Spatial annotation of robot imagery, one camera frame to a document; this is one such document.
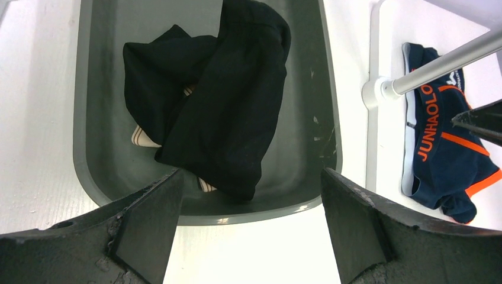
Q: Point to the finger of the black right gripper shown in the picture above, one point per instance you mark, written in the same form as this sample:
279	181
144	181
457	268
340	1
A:
483	122

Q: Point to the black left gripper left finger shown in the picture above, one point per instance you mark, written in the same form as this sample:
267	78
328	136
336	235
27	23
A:
126	241

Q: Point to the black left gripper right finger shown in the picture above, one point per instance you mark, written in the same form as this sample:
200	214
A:
376	240

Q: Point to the navy orange underwear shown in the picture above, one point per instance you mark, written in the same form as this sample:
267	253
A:
444	165

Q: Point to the black underwear white waistband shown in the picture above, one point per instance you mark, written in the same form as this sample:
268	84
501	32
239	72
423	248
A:
211	103

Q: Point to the right metal rack pole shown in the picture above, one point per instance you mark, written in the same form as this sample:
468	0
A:
466	54

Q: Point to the white right pole base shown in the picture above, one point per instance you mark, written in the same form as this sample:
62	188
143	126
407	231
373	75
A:
372	95

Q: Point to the grey plastic basin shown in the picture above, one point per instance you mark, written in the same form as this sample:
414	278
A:
307	140

